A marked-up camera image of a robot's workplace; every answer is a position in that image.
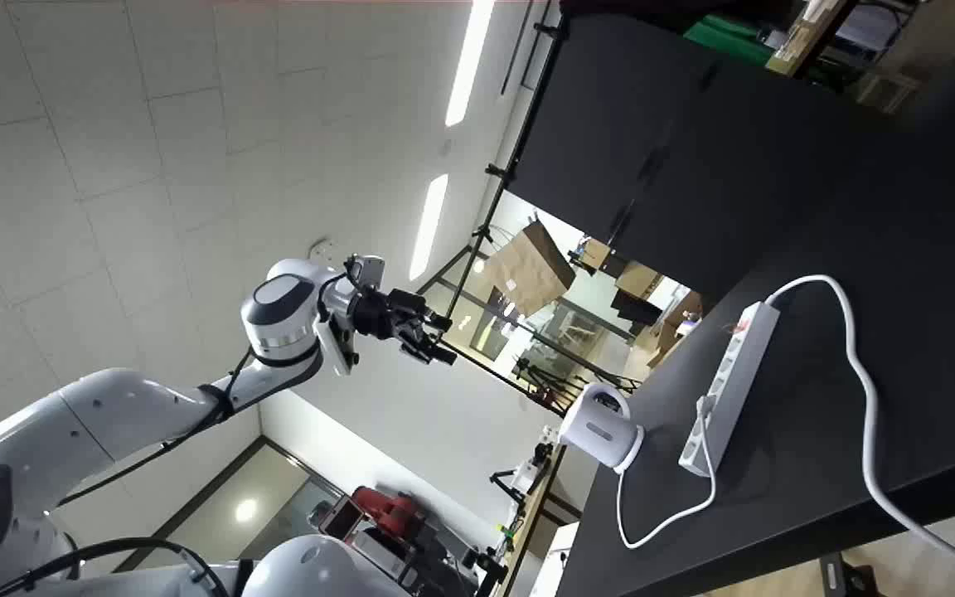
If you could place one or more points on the white power strip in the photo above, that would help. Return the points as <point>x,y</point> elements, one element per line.
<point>730,384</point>

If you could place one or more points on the green box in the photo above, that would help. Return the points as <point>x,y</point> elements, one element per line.
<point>726,39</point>

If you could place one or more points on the red machine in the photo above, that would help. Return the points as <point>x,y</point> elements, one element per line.
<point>384,517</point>

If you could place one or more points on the black crossbar rod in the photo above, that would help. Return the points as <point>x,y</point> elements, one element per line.
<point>512,133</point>

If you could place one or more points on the long ceiling light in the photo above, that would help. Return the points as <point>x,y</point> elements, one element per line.
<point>428,228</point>
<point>470,62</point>

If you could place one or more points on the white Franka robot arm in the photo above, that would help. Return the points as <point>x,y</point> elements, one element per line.
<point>114,411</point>

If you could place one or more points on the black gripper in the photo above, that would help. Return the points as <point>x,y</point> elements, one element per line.
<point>385,312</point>

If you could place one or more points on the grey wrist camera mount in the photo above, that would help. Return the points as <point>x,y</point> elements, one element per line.
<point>366,273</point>

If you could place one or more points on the black backdrop panel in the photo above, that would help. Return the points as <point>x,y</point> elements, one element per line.
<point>654,143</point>

